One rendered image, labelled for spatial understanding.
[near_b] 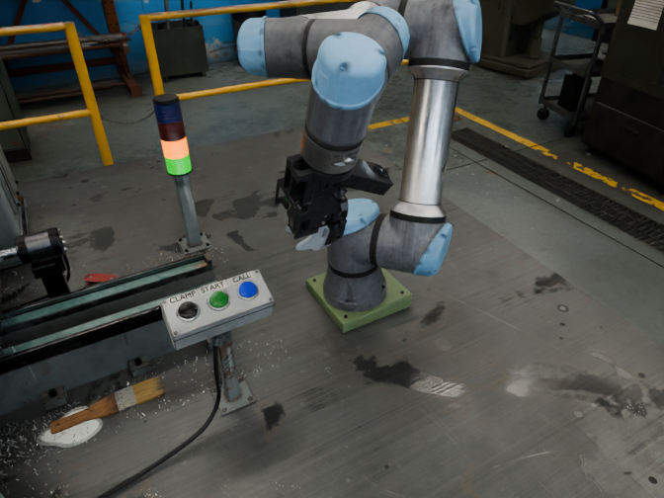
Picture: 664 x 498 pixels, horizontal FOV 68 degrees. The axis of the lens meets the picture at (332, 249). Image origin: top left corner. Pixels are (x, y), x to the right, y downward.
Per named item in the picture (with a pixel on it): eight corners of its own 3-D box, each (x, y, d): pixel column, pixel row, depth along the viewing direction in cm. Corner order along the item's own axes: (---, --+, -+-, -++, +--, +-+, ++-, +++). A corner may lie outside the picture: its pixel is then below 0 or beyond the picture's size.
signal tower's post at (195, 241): (184, 256, 135) (151, 105, 110) (176, 241, 140) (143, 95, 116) (212, 247, 138) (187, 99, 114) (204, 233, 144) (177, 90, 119)
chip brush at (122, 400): (52, 441, 89) (51, 438, 89) (49, 420, 93) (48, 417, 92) (166, 393, 97) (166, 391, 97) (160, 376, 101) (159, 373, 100)
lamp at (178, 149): (167, 161, 120) (163, 143, 117) (161, 152, 124) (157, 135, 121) (192, 156, 122) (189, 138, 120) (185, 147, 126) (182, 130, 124)
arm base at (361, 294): (365, 264, 127) (364, 231, 121) (399, 296, 115) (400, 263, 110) (312, 285, 121) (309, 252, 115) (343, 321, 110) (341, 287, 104)
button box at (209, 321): (175, 352, 79) (172, 337, 75) (161, 314, 82) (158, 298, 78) (273, 315, 86) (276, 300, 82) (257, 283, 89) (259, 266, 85)
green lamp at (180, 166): (171, 178, 122) (167, 161, 120) (165, 168, 127) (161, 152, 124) (195, 172, 125) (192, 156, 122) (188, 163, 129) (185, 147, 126)
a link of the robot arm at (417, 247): (383, 260, 114) (415, 2, 100) (448, 273, 108) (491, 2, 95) (366, 272, 103) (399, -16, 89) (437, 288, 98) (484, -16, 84)
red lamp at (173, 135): (163, 143, 117) (160, 125, 115) (157, 135, 121) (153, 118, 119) (189, 138, 120) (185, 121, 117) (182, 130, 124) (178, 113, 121)
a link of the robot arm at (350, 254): (339, 238, 119) (336, 189, 111) (392, 249, 114) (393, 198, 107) (318, 268, 110) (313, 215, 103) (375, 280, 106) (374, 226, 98)
